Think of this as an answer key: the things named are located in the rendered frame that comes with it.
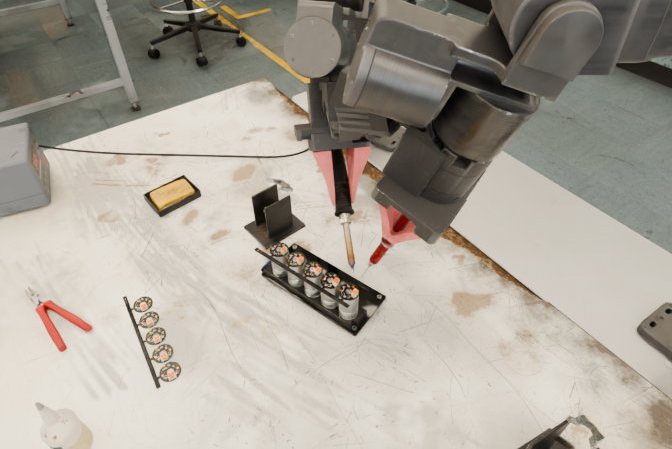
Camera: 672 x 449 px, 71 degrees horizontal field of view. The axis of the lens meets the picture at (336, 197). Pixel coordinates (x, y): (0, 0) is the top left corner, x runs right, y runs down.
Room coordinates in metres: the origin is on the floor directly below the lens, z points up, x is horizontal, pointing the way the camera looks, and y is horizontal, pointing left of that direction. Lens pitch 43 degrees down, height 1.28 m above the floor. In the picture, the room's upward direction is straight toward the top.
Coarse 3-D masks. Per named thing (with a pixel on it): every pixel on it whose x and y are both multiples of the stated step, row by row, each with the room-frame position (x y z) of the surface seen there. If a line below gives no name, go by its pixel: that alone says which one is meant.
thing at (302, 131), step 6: (312, 78) 0.49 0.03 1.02; (318, 78) 0.48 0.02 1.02; (324, 78) 0.47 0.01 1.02; (330, 78) 0.48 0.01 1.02; (294, 126) 0.47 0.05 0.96; (300, 126) 0.47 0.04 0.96; (306, 126) 0.47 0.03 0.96; (294, 132) 0.48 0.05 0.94; (300, 132) 0.44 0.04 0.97; (306, 132) 0.44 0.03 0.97; (312, 132) 0.44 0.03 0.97; (318, 132) 0.44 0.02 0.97; (324, 132) 0.44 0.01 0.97; (300, 138) 0.43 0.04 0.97; (306, 138) 0.44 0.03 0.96
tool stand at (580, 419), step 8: (568, 416) 0.18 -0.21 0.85; (584, 416) 0.18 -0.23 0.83; (560, 424) 0.18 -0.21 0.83; (568, 424) 0.18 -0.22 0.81; (576, 424) 0.17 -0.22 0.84; (584, 424) 0.18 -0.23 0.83; (592, 424) 0.18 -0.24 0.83; (544, 432) 0.20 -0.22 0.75; (552, 432) 0.17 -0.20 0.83; (560, 432) 0.18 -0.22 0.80; (592, 432) 0.17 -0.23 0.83; (536, 440) 0.16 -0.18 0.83; (544, 440) 0.17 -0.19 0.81; (552, 440) 0.18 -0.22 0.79; (560, 440) 0.17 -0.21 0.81; (592, 440) 0.16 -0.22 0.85; (600, 440) 0.16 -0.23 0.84; (520, 448) 0.18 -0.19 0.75; (528, 448) 0.16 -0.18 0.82; (536, 448) 0.17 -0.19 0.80; (544, 448) 0.18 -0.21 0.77; (552, 448) 0.18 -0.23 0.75; (560, 448) 0.18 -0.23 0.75; (568, 448) 0.17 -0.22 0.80; (592, 448) 0.15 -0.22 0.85
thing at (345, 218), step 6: (342, 216) 0.41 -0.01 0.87; (348, 216) 0.41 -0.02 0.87; (342, 222) 0.40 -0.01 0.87; (348, 222) 0.40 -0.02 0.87; (348, 228) 0.39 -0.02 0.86; (348, 234) 0.39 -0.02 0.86; (348, 240) 0.38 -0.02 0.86; (348, 246) 0.37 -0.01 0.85; (348, 252) 0.37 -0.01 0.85; (348, 258) 0.36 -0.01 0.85; (354, 258) 0.36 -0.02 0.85; (354, 264) 0.35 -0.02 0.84
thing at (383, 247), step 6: (402, 216) 0.31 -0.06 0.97; (396, 222) 0.32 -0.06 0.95; (402, 222) 0.31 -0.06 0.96; (408, 222) 0.31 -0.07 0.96; (396, 228) 0.31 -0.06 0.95; (402, 228) 0.31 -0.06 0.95; (384, 240) 0.32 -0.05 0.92; (378, 246) 0.33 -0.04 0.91; (384, 246) 0.32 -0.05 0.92; (390, 246) 0.32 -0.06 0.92; (378, 252) 0.32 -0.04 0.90; (384, 252) 0.32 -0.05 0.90; (372, 258) 0.33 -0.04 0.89; (378, 258) 0.32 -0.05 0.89
